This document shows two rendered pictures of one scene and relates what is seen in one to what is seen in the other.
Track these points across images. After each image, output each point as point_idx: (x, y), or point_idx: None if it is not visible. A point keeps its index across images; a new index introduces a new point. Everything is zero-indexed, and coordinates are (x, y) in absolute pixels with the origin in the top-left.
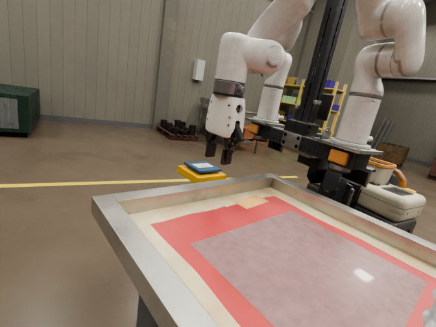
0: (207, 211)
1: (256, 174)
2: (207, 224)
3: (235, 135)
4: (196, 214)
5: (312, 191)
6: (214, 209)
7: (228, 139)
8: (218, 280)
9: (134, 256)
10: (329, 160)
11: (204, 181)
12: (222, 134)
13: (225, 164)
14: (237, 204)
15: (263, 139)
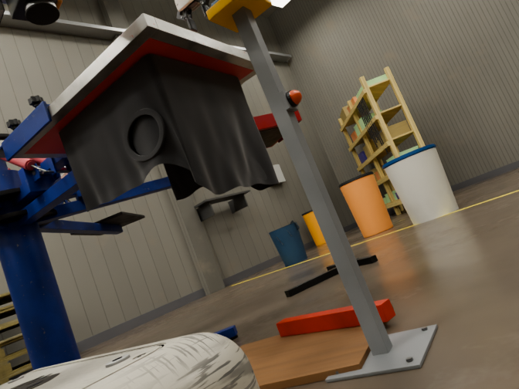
0: (210, 69)
1: (165, 21)
2: None
3: (183, 7)
4: (216, 70)
5: (106, 49)
6: (206, 67)
7: (188, 14)
8: None
9: None
10: (61, 3)
11: (216, 41)
12: (191, 11)
13: (194, 31)
14: (190, 62)
15: None
